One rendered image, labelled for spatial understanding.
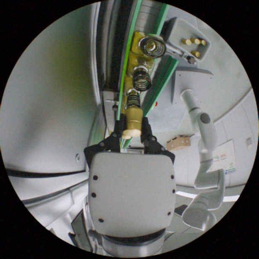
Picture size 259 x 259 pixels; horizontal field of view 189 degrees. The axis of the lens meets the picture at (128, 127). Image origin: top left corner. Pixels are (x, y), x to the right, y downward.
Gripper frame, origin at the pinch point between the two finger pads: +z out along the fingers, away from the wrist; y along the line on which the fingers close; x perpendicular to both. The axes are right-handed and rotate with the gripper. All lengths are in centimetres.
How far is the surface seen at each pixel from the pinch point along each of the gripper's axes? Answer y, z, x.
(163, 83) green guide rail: 12.7, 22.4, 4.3
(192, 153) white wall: 359, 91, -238
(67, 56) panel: -12.6, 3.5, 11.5
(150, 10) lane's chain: 0.6, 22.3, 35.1
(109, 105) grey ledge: -11.3, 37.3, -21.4
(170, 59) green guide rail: 12.8, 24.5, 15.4
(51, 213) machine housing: -12.8, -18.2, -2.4
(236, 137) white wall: 361, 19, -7
